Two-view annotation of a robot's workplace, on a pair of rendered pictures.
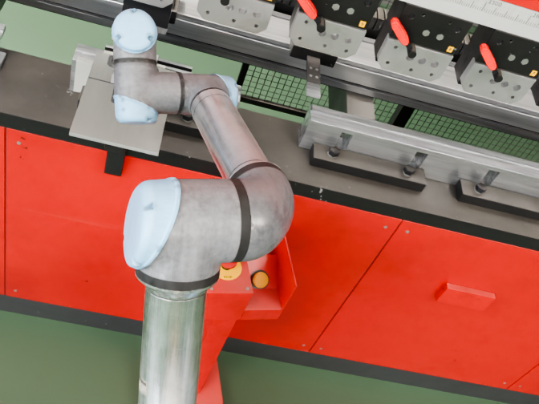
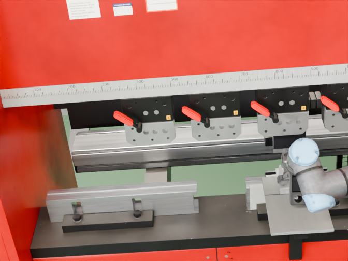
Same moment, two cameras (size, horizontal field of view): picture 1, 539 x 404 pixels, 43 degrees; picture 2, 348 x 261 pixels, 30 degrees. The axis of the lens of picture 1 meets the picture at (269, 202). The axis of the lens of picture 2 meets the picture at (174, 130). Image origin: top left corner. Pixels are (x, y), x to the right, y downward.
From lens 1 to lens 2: 0.59 m
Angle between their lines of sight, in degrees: 20
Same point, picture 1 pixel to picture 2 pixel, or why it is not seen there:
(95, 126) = (285, 224)
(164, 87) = (334, 180)
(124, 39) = (301, 158)
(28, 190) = not seen: outside the picture
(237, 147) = not seen: outside the picture
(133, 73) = (312, 177)
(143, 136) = (319, 221)
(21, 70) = (211, 206)
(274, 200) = not seen: outside the picture
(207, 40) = (323, 147)
